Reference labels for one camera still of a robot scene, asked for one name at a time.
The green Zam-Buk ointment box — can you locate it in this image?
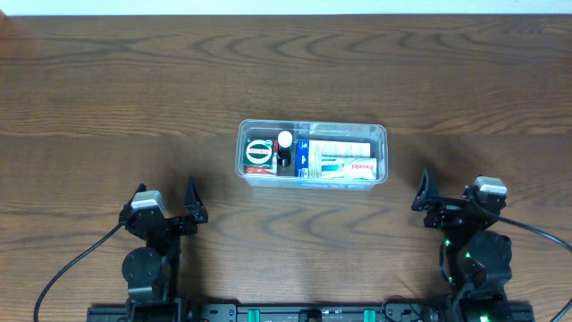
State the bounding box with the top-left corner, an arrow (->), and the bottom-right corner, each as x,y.
243,139 -> 274,168

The red medicine box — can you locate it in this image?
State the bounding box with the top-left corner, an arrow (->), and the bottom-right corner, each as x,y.
243,140 -> 278,175

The white green medicine box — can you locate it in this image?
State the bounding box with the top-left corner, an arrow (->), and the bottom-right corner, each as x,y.
320,157 -> 377,180

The dark bottle white cap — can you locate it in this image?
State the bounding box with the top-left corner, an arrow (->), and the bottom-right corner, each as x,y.
277,131 -> 293,167

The blue fever patch box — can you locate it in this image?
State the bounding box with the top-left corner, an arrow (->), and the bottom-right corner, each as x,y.
295,140 -> 374,180

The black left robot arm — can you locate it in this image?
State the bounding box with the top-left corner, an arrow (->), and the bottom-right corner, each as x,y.
119,177 -> 208,322

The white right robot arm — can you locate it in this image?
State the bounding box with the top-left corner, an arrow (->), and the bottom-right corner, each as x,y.
411,169 -> 516,322

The clear plastic container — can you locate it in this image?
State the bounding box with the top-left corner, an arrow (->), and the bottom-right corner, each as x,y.
235,119 -> 389,191

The black right camera cable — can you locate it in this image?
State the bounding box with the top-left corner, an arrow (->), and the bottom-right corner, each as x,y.
473,200 -> 572,322

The black camera cable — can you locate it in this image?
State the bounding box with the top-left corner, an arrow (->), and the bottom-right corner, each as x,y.
33,223 -> 124,322
473,200 -> 572,322

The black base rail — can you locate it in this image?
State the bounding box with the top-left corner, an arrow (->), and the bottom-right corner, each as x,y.
86,302 -> 535,322

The black left camera cable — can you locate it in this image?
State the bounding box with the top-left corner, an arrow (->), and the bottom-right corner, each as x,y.
33,223 -> 124,322

